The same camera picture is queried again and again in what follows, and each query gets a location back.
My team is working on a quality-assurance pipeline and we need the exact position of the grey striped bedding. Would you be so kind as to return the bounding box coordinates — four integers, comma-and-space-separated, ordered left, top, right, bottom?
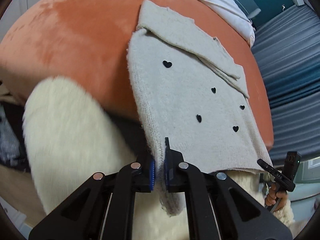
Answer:
249, 5, 320, 159

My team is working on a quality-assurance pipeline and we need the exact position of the person's right hand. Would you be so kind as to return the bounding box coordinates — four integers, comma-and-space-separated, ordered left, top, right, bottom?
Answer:
264, 182, 288, 211

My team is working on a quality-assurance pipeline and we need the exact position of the orange plush blanket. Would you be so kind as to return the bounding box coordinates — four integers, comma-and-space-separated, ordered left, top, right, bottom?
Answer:
0, 0, 274, 149

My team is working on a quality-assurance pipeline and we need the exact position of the white duvet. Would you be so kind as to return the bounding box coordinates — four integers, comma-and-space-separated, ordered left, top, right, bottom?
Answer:
172, 0, 256, 47

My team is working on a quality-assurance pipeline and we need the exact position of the cream fleece clothing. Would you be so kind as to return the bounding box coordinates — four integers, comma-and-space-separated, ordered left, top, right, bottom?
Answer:
22, 76, 265, 240

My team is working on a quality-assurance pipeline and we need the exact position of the dark cloth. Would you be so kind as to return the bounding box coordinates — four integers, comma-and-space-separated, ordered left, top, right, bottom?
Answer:
0, 100, 28, 172

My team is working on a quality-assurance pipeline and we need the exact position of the beige sweater with black hearts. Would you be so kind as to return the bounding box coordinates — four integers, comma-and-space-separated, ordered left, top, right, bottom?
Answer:
126, 0, 273, 217

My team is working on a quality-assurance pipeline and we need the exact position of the person's right forearm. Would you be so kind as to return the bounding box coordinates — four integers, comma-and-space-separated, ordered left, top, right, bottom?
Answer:
272, 199, 296, 234

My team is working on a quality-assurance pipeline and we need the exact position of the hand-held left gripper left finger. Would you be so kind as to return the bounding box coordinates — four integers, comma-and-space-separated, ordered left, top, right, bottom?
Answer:
29, 154, 156, 240

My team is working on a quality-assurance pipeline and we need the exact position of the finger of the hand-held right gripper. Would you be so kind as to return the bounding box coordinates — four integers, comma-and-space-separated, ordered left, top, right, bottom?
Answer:
257, 159, 285, 183

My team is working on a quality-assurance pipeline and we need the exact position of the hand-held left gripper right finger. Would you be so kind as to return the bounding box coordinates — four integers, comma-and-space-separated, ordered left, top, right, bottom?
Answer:
163, 137, 293, 240

